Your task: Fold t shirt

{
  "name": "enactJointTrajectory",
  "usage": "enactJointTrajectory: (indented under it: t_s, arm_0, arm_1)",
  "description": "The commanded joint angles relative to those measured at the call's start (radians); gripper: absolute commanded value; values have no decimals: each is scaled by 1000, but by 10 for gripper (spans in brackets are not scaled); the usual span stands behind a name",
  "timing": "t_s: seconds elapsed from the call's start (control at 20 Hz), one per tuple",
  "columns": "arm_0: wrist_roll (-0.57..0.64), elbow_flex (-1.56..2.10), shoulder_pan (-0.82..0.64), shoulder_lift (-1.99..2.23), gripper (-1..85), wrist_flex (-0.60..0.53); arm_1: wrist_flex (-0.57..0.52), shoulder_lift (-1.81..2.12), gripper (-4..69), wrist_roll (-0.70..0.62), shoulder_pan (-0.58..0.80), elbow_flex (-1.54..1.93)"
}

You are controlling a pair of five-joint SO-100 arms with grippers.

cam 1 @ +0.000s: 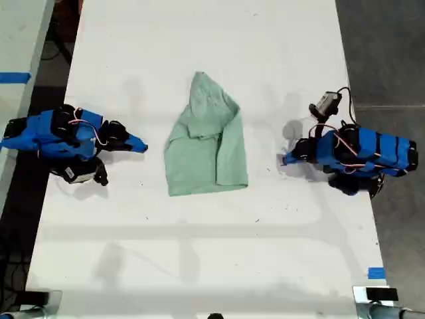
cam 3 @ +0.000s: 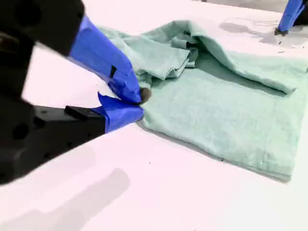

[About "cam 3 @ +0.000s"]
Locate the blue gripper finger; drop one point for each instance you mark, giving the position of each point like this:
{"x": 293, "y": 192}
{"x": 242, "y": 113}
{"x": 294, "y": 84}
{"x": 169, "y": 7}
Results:
{"x": 96, "y": 121}
{"x": 101, "y": 55}
{"x": 290, "y": 16}
{"x": 302, "y": 18}

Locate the pale green T-shirt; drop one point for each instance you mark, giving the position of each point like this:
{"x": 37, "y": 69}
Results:
{"x": 216, "y": 108}

